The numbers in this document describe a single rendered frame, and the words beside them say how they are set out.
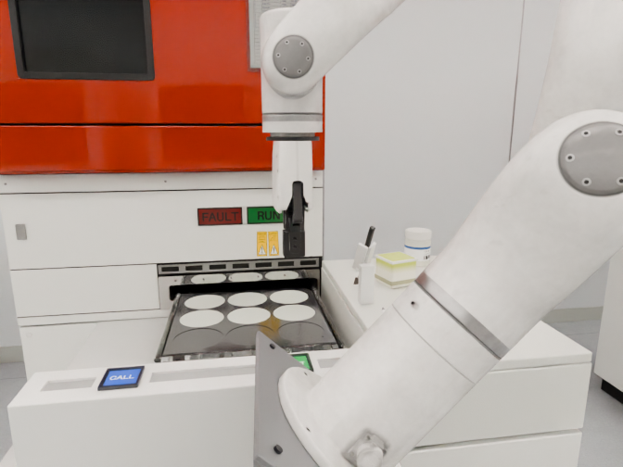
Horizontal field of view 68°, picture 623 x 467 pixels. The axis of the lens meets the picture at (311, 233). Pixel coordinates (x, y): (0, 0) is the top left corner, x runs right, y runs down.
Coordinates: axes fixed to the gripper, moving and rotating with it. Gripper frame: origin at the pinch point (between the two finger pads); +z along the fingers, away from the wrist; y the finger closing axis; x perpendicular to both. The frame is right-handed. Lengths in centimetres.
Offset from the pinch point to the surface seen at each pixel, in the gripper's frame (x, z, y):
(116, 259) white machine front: -40, 17, -59
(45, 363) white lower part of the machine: -61, 45, -59
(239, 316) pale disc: -8.3, 26.3, -37.0
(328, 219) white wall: 48, 37, -207
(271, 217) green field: 1, 7, -58
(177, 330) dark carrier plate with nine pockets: -21.8, 26.2, -31.4
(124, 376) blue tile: -25.8, 19.9, -1.0
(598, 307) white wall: 242, 107, -206
